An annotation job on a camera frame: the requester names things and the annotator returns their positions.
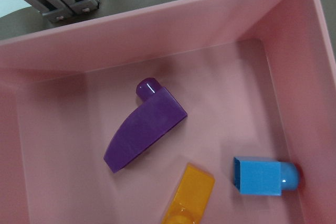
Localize purple sloped block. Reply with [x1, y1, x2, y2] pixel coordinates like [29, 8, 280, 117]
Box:
[103, 78, 187, 173]

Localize orange sloped block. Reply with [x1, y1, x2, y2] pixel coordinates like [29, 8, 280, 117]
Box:
[162, 163, 215, 223]

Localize small blue block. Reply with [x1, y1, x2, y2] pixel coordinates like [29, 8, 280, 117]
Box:
[233, 156, 300, 196]

